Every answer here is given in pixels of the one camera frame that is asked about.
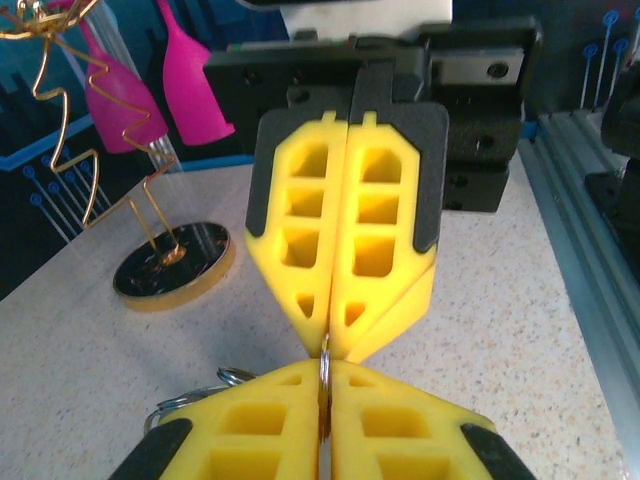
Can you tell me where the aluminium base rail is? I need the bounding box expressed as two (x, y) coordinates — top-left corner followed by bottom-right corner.
(519, 107), (640, 401)

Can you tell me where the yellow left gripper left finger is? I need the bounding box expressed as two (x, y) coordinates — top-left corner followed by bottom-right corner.
(107, 360), (324, 480)

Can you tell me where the gold wire glass rack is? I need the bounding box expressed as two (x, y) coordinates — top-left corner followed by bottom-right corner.
(0, 0), (237, 314)

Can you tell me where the pink goblet left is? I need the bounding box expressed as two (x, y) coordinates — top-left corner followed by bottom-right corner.
(94, 0), (179, 174)

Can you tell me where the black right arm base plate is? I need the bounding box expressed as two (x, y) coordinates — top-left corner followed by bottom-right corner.
(584, 169), (640, 261)

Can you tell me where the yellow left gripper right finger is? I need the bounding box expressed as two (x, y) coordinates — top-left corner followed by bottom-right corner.
(327, 359), (539, 480)

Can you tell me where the silver keyring holder with rings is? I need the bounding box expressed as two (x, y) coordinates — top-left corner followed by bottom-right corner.
(143, 333), (335, 480)

